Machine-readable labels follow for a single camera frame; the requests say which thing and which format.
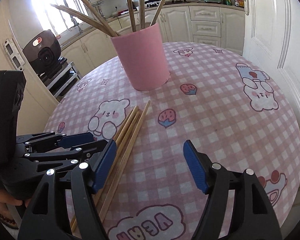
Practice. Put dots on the gas stove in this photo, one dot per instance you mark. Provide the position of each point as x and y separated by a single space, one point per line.
149 4

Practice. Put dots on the left hand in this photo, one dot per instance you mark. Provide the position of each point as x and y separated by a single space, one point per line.
5 216

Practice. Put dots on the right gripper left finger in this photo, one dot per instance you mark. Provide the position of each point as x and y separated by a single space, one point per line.
46 216

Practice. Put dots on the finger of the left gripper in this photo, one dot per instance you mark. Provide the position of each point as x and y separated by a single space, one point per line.
45 142
73 156

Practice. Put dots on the pink cylindrical utensil holder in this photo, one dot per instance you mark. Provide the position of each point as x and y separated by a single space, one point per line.
143 58

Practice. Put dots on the lower kitchen cabinets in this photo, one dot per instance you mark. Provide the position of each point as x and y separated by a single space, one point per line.
218 25

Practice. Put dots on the metal shelf rack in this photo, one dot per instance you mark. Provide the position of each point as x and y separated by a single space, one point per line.
60 78

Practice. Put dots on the white door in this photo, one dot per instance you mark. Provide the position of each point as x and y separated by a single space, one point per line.
272 42

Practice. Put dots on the pink checkered tablecloth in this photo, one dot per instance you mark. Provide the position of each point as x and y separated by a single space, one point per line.
229 108

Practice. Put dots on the wall utensil rack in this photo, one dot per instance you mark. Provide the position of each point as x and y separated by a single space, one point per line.
97 7

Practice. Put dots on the door latch plate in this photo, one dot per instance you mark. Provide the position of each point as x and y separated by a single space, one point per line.
13 54

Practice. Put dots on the window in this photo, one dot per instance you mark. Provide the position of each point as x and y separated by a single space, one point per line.
56 20

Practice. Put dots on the sink faucet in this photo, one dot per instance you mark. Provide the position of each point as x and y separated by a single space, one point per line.
76 24

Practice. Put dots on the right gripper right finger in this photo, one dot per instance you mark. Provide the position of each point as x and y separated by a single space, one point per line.
253 216

